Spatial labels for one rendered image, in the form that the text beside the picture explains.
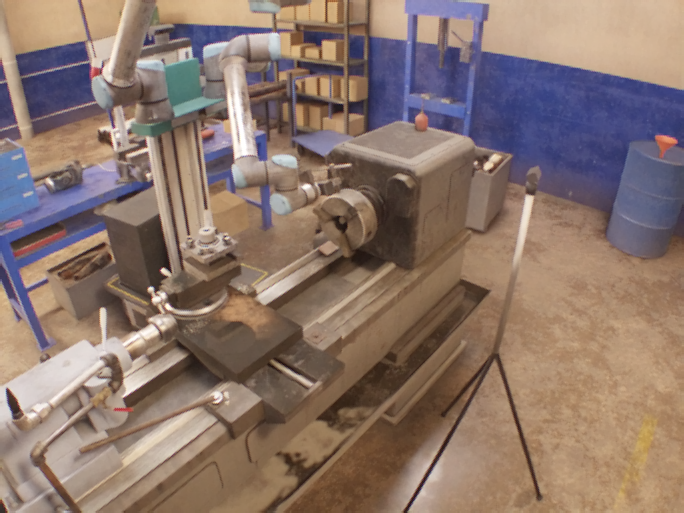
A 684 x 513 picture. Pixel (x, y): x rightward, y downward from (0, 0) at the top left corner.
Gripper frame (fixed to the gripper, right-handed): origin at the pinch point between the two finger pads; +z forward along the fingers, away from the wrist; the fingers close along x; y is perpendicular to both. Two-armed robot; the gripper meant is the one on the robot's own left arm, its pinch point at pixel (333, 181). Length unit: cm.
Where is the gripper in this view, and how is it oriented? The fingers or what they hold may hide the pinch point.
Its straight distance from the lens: 209.2
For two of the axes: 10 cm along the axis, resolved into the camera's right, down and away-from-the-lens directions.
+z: 6.1, -3.7, 7.1
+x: 7.6, 0.2, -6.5
